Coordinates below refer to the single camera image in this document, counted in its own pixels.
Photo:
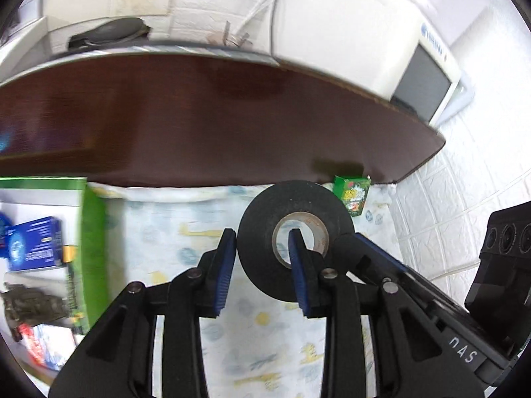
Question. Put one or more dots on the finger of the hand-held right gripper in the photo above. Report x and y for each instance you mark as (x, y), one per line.
(350, 257)
(386, 253)

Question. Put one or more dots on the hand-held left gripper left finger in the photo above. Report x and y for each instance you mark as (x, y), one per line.
(226, 273)

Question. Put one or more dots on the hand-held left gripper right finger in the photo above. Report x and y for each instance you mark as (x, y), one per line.
(298, 273)

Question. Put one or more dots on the black tape roll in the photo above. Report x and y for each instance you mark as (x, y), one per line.
(257, 224)

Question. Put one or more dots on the green cardboard box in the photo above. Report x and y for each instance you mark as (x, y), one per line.
(95, 236)

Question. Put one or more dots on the blue medicine box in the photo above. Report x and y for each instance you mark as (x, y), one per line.
(35, 244)

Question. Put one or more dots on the blue red playing card box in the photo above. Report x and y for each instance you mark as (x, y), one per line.
(45, 346)

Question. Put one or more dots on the black hair claw clip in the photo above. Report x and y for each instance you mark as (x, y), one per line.
(33, 304)

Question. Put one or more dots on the blue plastic cube box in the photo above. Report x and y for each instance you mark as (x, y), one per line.
(4, 232)

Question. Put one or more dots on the small green card box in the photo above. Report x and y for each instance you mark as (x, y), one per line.
(352, 195)

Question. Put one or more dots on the giraffe printed blanket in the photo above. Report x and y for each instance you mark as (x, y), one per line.
(166, 236)

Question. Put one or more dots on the dark wooden headboard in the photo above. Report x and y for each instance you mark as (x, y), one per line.
(166, 112)

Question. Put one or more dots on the white monitor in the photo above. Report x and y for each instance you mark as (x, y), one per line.
(352, 29)

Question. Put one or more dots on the dark round object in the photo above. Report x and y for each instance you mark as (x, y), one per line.
(112, 33)

